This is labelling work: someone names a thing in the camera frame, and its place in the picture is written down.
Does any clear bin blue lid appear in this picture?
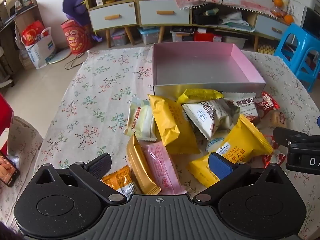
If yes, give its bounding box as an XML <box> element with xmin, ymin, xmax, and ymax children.
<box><xmin>138</xmin><ymin>27</ymin><xmax>161</xmax><ymax>45</ymax></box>

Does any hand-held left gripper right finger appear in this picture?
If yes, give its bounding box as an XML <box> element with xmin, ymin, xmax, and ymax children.
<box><xmin>192</xmin><ymin>152</ymin><xmax>287</xmax><ymax>203</ymax></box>

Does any small beige snack packet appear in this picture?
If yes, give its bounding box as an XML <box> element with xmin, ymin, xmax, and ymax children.
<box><xmin>269</xmin><ymin>110</ymin><xmax>287</xmax><ymax>128</ymax></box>

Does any wooden bookshelf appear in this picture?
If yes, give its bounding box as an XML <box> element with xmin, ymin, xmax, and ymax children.
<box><xmin>0</xmin><ymin>0</ymin><xmax>42</xmax><ymax>63</ymax></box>

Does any yellow snack packet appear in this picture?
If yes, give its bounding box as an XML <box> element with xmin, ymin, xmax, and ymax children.
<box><xmin>188</xmin><ymin>114</ymin><xmax>275</xmax><ymax>188</ymax></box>
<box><xmin>177</xmin><ymin>89</ymin><xmax>224</xmax><ymax>105</ymax></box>

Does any white nut snack packet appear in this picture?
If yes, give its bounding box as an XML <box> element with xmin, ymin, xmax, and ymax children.
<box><xmin>223</xmin><ymin>92</ymin><xmax>262</xmax><ymax>126</ymax></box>
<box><xmin>182</xmin><ymin>99</ymin><xmax>241</xmax><ymax>141</ymax></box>

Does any pile of papers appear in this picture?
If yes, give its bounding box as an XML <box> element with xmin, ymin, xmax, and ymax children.
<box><xmin>218</xmin><ymin>11</ymin><xmax>256</xmax><ymax>32</ymax></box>

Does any glass jar of oranges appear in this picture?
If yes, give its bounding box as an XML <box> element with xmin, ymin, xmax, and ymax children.
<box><xmin>270</xmin><ymin>5</ymin><xmax>287</xmax><ymax>19</ymax></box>

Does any white blue snack packet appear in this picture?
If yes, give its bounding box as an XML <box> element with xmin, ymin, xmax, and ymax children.
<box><xmin>206</xmin><ymin>136</ymin><xmax>226</xmax><ymax>153</ymax></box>

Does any black floor cable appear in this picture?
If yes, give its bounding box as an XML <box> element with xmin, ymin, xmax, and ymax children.
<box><xmin>64</xmin><ymin>52</ymin><xmax>87</xmax><ymax>71</ymax></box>

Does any black flat device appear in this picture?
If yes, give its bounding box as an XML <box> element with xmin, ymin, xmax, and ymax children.
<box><xmin>170</xmin><ymin>27</ymin><xmax>195</xmax><ymax>34</ymax></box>

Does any white shopping bag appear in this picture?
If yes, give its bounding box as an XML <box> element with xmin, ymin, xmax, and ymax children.
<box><xmin>21</xmin><ymin>26</ymin><xmax>57</xmax><ymax>70</ymax></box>

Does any gold snack packet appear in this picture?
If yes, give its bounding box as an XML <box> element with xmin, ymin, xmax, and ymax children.
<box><xmin>126</xmin><ymin>133</ymin><xmax>161</xmax><ymax>195</ymax></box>

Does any blue plastic stool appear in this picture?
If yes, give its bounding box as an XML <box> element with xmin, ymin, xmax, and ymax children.
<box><xmin>273</xmin><ymin>22</ymin><xmax>320</xmax><ymax>92</ymax></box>

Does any white round base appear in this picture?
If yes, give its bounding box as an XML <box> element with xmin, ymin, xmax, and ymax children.
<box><xmin>48</xmin><ymin>48</ymin><xmax>73</xmax><ymax>65</ymax></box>

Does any purple plush toy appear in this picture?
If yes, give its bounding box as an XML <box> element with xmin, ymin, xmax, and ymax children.
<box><xmin>62</xmin><ymin>0</ymin><xmax>103</xmax><ymax>42</ymax></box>

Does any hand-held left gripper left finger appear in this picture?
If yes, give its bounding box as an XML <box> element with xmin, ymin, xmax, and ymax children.
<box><xmin>32</xmin><ymin>152</ymin><xmax>128</xmax><ymax>205</ymax></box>

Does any red plastic bag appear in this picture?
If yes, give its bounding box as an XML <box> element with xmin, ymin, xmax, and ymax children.
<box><xmin>22</xmin><ymin>21</ymin><xmax>46</xmax><ymax>46</ymax></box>

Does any white printed box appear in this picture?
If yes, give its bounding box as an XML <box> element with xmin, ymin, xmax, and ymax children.
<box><xmin>287</xmin><ymin>0</ymin><xmax>308</xmax><ymax>27</ymax></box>

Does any long orange-yellow snack packet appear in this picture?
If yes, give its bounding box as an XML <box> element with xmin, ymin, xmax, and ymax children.
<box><xmin>148</xmin><ymin>94</ymin><xmax>201</xmax><ymax>155</ymax></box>

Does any low wooden cabinet blue drawer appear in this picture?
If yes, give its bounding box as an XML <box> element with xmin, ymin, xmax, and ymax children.
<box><xmin>191</xmin><ymin>4</ymin><xmax>293</xmax><ymax>52</ymax></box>

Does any small orange snack packet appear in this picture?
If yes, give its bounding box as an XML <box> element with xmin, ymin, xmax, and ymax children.
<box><xmin>101</xmin><ymin>164</ymin><xmax>136</xmax><ymax>197</ymax></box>

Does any wide clear storage bin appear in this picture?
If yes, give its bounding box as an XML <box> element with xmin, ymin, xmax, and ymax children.
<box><xmin>223</xmin><ymin>36</ymin><xmax>246</xmax><ymax>49</ymax></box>

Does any black case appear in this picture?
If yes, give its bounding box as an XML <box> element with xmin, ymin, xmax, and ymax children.
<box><xmin>194</xmin><ymin>4</ymin><xmax>220</xmax><ymax>26</ymax></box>

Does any wooden cabinet white drawer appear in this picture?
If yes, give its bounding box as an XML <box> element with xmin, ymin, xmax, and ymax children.
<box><xmin>136</xmin><ymin>0</ymin><xmax>193</xmax><ymax>43</ymax></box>

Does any pink cardboard box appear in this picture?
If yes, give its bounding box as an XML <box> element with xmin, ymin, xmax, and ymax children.
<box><xmin>152</xmin><ymin>43</ymin><xmax>267</xmax><ymax>98</ymax></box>

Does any yellow egg tray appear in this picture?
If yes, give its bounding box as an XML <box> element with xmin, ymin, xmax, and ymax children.
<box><xmin>257</xmin><ymin>44</ymin><xmax>277</xmax><ymax>55</ymax></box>

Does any red patterned bag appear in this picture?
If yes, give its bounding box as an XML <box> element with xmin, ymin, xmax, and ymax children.
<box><xmin>61</xmin><ymin>19</ymin><xmax>95</xmax><ymax>55</ymax></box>

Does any red chair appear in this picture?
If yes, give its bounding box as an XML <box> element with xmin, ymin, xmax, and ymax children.
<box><xmin>0</xmin><ymin>92</ymin><xmax>14</xmax><ymax>136</ymax></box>

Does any black appliance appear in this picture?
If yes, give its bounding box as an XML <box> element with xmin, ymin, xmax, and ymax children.
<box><xmin>301</xmin><ymin>6</ymin><xmax>320</xmax><ymax>38</ymax></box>

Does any floral tablecloth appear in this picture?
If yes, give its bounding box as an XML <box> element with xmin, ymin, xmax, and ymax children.
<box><xmin>0</xmin><ymin>47</ymin><xmax>320</xmax><ymax>240</ymax></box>

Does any pink snack packet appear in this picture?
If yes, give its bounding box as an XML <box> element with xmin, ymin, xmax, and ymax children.
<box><xmin>139</xmin><ymin>141</ymin><xmax>187</xmax><ymax>195</ymax></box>

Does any green white snack packet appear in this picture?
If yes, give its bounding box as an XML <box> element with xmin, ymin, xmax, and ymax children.
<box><xmin>123</xmin><ymin>97</ymin><xmax>157</xmax><ymax>141</ymax></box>

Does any pink cherry-print cloth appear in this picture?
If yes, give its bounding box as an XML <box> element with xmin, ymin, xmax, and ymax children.
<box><xmin>172</xmin><ymin>0</ymin><xmax>278</xmax><ymax>18</ymax></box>

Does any red box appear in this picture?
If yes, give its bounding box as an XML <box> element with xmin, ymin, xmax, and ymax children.
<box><xmin>193</xmin><ymin>31</ymin><xmax>223</xmax><ymax>43</ymax></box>

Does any black phone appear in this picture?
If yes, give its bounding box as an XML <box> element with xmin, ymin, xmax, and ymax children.
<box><xmin>0</xmin><ymin>151</ymin><xmax>21</xmax><ymax>188</ymax></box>

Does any red white snack packet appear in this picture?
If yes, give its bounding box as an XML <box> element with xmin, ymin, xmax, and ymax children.
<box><xmin>261</xmin><ymin>134</ymin><xmax>287</xmax><ymax>167</ymax></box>

